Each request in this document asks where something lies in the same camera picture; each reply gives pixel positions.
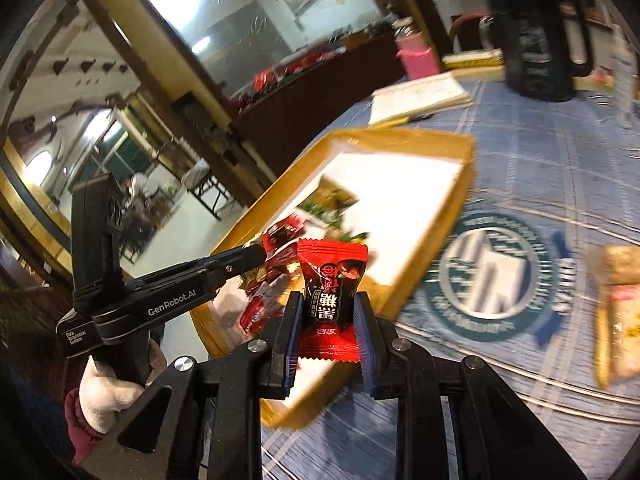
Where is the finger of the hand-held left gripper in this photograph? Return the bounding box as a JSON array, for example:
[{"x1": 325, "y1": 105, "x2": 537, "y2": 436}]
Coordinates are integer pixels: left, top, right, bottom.
[{"x1": 131, "y1": 244, "x2": 269, "y2": 292}]

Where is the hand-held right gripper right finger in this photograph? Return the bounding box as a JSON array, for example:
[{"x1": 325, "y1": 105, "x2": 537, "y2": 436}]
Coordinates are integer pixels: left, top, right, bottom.
[{"x1": 352, "y1": 291, "x2": 588, "y2": 480}]

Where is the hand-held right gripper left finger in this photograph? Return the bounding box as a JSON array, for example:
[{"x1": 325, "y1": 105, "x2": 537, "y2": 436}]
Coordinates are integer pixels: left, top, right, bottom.
[{"x1": 80, "y1": 290, "x2": 306, "y2": 480}]

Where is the dark red candy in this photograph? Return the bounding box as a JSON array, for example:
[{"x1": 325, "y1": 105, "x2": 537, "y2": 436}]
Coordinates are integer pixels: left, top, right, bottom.
[{"x1": 261, "y1": 212, "x2": 307, "y2": 261}]

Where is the bright red candy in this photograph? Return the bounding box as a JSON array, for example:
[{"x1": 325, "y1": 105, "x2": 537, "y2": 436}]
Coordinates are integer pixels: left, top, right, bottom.
[{"x1": 235, "y1": 270, "x2": 293, "y2": 341}]

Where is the red and black candy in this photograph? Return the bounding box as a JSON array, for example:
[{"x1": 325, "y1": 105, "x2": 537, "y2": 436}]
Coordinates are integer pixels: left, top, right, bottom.
[{"x1": 295, "y1": 239, "x2": 370, "y2": 365}]

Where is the yellow tray white liner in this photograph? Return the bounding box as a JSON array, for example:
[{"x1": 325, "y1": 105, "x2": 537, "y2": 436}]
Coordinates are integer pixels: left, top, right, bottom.
[{"x1": 189, "y1": 127, "x2": 477, "y2": 431}]

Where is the person's left forearm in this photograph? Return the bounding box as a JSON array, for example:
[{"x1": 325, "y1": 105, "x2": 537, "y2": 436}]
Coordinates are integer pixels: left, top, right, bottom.
[{"x1": 64, "y1": 387, "x2": 107, "y2": 466}]

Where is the person's left hand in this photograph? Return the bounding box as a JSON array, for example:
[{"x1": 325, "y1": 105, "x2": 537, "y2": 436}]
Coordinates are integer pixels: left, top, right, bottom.
[{"x1": 80, "y1": 337, "x2": 168, "y2": 436}]

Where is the wooden cabinet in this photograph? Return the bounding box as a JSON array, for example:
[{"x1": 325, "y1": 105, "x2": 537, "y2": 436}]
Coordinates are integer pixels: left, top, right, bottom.
[{"x1": 232, "y1": 30, "x2": 416, "y2": 181}]

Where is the yellow pen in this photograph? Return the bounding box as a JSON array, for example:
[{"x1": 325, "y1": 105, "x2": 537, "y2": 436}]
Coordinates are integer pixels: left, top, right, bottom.
[{"x1": 370, "y1": 112, "x2": 436, "y2": 129}]

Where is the white notebook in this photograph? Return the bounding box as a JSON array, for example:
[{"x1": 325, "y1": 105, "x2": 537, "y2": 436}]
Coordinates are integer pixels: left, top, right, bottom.
[{"x1": 369, "y1": 71, "x2": 473, "y2": 127}]

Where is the pale yellow biscuit packet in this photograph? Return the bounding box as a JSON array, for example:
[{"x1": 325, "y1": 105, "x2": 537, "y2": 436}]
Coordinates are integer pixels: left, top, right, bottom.
[{"x1": 587, "y1": 242, "x2": 640, "y2": 391}]

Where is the yellow green book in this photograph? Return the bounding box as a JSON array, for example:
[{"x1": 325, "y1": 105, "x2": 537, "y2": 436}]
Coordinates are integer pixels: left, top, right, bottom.
[{"x1": 442, "y1": 49, "x2": 506, "y2": 71}]

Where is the wooden chair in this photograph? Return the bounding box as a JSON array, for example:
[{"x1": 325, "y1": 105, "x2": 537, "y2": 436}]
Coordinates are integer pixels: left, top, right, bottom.
[{"x1": 447, "y1": 12, "x2": 490, "y2": 57}]

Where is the black electric kettle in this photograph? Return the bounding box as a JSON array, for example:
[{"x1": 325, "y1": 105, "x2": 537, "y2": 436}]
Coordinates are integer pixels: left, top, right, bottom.
[{"x1": 470, "y1": 0, "x2": 596, "y2": 103}]

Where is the white spray bottle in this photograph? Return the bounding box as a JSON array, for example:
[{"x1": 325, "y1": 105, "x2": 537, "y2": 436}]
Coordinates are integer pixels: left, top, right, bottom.
[{"x1": 612, "y1": 25, "x2": 640, "y2": 131}]

